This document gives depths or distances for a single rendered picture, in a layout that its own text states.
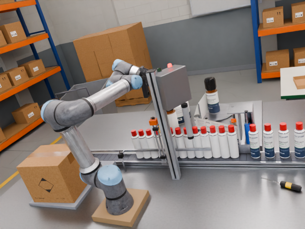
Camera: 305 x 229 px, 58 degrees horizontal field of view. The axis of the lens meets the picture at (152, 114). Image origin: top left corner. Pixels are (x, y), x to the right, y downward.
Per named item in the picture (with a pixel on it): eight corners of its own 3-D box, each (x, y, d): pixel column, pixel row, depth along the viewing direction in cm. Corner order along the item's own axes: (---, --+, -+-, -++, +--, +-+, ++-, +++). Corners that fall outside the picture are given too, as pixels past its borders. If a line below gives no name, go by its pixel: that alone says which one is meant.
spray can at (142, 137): (152, 154, 187) (145, 127, 179) (150, 158, 182) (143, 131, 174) (145, 155, 188) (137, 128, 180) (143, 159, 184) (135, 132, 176)
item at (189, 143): (196, 154, 175) (190, 125, 167) (194, 159, 170) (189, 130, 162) (188, 154, 177) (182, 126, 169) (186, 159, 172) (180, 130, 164)
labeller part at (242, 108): (253, 104, 161) (253, 102, 161) (252, 112, 152) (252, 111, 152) (228, 106, 167) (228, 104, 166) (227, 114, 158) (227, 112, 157)
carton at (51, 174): (92, 177, 184) (79, 142, 173) (74, 203, 164) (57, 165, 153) (55, 177, 194) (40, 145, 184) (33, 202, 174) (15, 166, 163)
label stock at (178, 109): (162, 123, 227) (158, 107, 221) (176, 112, 240) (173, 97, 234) (182, 126, 214) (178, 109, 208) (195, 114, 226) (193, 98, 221)
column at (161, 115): (181, 175, 167) (156, 68, 141) (179, 180, 164) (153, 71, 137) (174, 175, 169) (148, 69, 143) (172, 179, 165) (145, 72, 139)
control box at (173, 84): (192, 99, 151) (186, 65, 143) (168, 111, 143) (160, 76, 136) (180, 96, 159) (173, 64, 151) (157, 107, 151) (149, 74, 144)
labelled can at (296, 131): (304, 153, 151) (304, 120, 143) (306, 159, 147) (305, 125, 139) (294, 153, 153) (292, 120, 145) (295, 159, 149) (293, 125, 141)
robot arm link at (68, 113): (65, 110, 114) (140, 69, 146) (51, 107, 121) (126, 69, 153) (75, 134, 118) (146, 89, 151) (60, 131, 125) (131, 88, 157)
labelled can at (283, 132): (289, 153, 154) (287, 121, 146) (290, 159, 150) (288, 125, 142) (279, 153, 156) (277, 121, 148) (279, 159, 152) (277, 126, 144)
